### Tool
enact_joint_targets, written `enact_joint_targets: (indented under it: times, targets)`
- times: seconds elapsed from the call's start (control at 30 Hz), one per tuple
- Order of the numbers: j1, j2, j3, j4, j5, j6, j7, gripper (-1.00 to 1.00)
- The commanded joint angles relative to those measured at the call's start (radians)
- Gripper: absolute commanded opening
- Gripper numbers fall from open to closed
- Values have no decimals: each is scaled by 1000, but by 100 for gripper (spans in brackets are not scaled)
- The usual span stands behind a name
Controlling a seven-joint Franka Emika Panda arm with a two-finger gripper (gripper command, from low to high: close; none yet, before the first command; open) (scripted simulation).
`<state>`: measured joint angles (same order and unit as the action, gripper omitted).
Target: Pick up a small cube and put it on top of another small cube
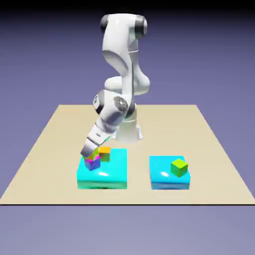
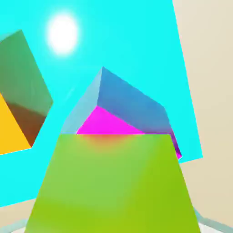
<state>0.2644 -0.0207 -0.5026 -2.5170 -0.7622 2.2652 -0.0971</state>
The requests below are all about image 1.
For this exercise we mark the small yellow cube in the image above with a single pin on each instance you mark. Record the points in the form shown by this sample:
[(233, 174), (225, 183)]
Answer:
[(96, 153)]

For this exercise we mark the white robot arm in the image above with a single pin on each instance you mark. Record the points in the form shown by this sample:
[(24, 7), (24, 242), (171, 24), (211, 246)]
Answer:
[(119, 59)]

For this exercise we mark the small orange cube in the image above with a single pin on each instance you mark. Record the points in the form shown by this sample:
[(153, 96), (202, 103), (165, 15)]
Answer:
[(105, 151)]

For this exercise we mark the small purple cube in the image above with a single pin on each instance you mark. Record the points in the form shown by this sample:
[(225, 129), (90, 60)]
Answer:
[(93, 165)]

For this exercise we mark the small green cube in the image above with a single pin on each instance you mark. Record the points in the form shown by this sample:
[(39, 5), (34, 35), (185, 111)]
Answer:
[(179, 167)]

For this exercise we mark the large cyan box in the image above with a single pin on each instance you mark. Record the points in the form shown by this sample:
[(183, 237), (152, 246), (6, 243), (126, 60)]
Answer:
[(113, 169), (161, 171)]

